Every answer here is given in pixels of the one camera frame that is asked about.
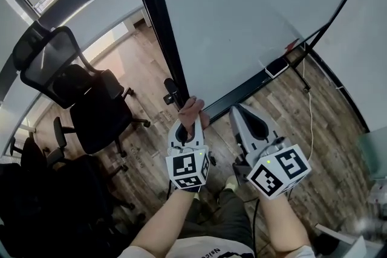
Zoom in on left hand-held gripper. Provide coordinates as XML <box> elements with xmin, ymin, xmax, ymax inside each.
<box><xmin>165</xmin><ymin>117</ymin><xmax>212</xmax><ymax>193</ymax></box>

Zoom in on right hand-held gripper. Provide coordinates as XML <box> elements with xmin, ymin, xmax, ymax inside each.
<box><xmin>229</xmin><ymin>104</ymin><xmax>312</xmax><ymax>200</ymax></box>

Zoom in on whiteboard with black frame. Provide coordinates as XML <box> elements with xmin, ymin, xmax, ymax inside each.
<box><xmin>124</xmin><ymin>0</ymin><xmax>371</xmax><ymax>124</ymax></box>

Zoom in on person's right forearm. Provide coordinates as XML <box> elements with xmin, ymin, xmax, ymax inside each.
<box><xmin>258</xmin><ymin>195</ymin><xmax>312</xmax><ymax>253</ymax></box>

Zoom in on person's left forearm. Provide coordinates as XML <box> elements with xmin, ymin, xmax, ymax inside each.
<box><xmin>128</xmin><ymin>189</ymin><xmax>197</xmax><ymax>258</ymax></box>

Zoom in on white whiteboard eraser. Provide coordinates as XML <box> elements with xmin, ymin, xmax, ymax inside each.
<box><xmin>265</xmin><ymin>57</ymin><xmax>290</xmax><ymax>79</ymax></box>

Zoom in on person's beige shoe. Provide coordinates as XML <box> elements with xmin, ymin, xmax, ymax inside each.
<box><xmin>225</xmin><ymin>175</ymin><xmax>240</xmax><ymax>191</ymax></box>

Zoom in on person's dark trousers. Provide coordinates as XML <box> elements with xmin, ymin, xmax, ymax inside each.
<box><xmin>178</xmin><ymin>187</ymin><xmax>255</xmax><ymax>251</ymax></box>

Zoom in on black mesh office chair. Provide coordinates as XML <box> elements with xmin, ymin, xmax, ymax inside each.
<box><xmin>11</xmin><ymin>21</ymin><xmax>151</xmax><ymax>158</ymax></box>

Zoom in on red sticker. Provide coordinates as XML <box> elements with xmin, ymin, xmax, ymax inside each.
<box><xmin>285</xmin><ymin>38</ymin><xmax>301</xmax><ymax>54</ymax></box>

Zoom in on person's white shirt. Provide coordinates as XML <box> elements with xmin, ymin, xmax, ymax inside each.
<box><xmin>116</xmin><ymin>235</ymin><xmax>317</xmax><ymax>258</ymax></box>

